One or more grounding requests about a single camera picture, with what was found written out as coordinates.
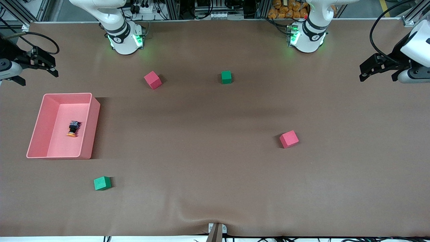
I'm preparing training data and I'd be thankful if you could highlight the aluminium frame profile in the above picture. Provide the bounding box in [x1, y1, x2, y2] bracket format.
[401, 0, 430, 27]
[0, 0, 51, 28]

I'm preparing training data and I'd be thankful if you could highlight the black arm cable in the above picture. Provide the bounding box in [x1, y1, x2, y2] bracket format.
[0, 18, 60, 55]
[369, 0, 418, 64]

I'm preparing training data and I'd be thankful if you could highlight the pink plastic bin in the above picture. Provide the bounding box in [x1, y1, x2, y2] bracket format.
[26, 92, 101, 160]

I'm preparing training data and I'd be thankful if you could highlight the brown table mat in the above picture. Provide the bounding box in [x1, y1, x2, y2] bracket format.
[0, 18, 430, 238]

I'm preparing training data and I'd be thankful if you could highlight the metal table clamp bracket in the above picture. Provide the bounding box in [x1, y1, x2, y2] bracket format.
[208, 223, 228, 242]

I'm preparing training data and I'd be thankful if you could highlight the red foam cube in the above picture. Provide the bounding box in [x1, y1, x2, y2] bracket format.
[279, 130, 300, 149]
[144, 71, 162, 90]

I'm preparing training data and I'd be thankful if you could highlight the orange-capped black push button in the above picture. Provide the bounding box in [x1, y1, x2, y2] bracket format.
[67, 120, 81, 137]

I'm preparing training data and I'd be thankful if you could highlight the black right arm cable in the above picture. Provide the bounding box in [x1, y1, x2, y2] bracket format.
[0, 18, 60, 55]

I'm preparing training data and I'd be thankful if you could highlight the pile of orange items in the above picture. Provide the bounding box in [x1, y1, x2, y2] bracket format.
[268, 0, 309, 19]

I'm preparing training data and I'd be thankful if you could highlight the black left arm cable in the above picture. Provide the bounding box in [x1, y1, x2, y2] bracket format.
[369, 0, 418, 64]

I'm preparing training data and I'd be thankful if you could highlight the white power strip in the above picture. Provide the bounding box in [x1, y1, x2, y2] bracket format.
[134, 4, 155, 14]

